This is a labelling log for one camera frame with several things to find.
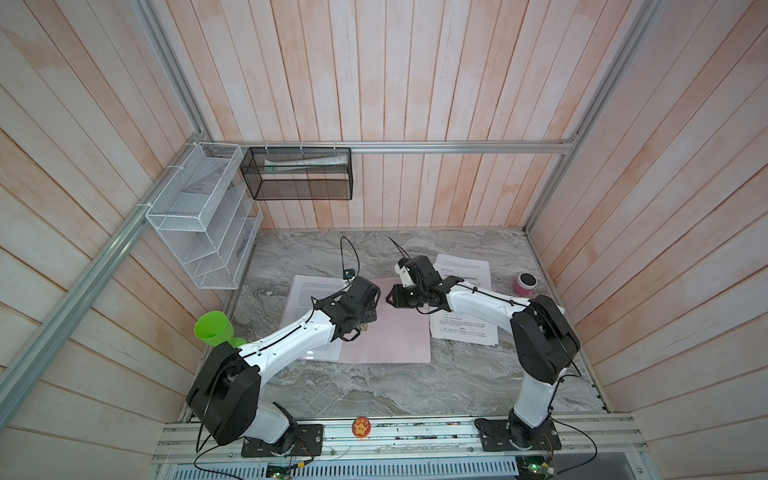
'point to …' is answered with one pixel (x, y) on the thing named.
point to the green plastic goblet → (214, 328)
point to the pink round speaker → (525, 283)
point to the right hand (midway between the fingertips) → (388, 298)
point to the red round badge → (361, 427)
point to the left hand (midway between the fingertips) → (362, 312)
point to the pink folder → (400, 334)
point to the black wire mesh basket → (299, 173)
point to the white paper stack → (456, 326)
